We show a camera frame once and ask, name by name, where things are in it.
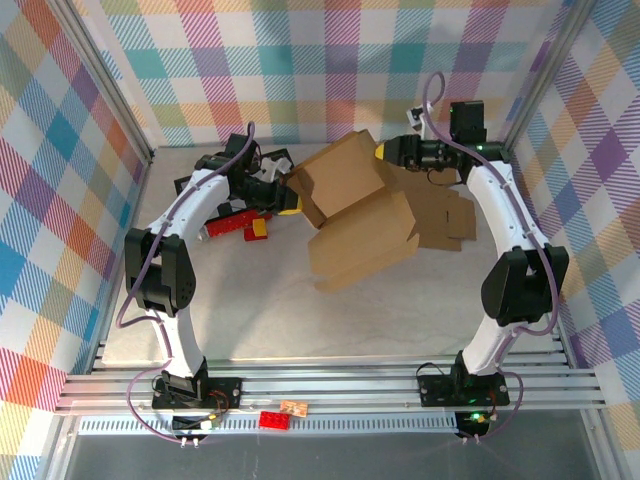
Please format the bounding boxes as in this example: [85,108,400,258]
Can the brown cardboard box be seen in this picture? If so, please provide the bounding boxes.
[387,164,479,253]
[285,128,422,294]

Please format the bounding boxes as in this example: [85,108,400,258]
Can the small black controller board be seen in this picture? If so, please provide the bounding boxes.
[456,410,491,437]
[171,413,222,434]

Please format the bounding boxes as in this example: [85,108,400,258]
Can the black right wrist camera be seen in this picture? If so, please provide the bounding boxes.
[448,99,487,145]

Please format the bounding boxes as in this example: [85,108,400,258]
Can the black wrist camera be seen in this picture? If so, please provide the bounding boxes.
[448,99,487,145]
[223,133,263,174]

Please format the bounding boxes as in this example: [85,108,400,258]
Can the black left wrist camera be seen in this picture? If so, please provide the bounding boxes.
[223,133,263,174]

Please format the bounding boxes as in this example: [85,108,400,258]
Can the aluminium frame post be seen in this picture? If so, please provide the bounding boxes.
[49,0,155,162]
[498,0,600,162]

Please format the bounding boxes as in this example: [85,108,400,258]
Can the aluminium frame rails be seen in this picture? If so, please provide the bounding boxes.
[53,349,609,417]

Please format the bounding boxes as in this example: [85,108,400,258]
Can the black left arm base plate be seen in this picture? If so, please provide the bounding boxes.
[151,375,244,412]

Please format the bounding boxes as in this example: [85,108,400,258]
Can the slotted grey cable duct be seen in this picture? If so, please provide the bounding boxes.
[78,417,464,435]

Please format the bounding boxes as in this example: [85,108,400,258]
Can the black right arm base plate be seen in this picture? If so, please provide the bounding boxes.
[417,372,512,408]

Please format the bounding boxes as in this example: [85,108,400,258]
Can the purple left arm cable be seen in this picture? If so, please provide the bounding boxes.
[115,121,257,444]

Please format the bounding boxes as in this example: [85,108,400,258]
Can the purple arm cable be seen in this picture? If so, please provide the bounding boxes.
[422,71,561,444]
[115,121,257,444]

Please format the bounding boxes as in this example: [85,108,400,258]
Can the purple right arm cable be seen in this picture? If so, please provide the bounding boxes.
[422,71,561,444]

